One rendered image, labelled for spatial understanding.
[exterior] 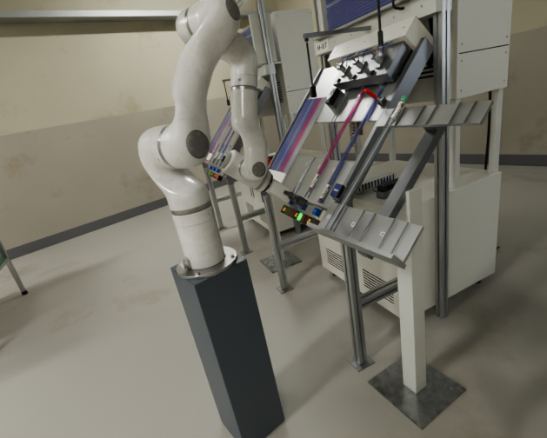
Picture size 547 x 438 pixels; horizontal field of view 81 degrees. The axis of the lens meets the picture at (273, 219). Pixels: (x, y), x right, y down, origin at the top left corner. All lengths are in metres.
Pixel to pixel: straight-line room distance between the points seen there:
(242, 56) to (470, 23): 0.92
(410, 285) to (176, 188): 0.80
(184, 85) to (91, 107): 3.74
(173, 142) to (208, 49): 0.29
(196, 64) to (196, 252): 0.52
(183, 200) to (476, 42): 1.29
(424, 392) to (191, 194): 1.13
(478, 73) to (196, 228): 1.29
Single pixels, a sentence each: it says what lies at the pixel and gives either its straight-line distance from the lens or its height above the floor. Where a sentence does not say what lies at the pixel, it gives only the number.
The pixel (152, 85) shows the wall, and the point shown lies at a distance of 4.88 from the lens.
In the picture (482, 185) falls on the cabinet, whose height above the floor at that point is 0.59.
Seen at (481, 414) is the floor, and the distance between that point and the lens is 1.49.
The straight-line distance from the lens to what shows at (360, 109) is 1.43.
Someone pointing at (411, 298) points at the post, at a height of 0.44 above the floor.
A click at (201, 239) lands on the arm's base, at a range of 0.94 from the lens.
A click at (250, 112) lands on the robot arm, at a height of 1.11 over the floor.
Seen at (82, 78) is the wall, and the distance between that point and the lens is 4.68.
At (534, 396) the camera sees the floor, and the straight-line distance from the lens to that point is 1.59.
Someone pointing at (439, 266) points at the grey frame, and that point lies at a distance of 1.68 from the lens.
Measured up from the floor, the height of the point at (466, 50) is 1.17.
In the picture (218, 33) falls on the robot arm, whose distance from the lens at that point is 1.01.
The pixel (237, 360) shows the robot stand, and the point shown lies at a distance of 1.13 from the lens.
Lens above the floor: 1.13
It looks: 20 degrees down
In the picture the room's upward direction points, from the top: 11 degrees counter-clockwise
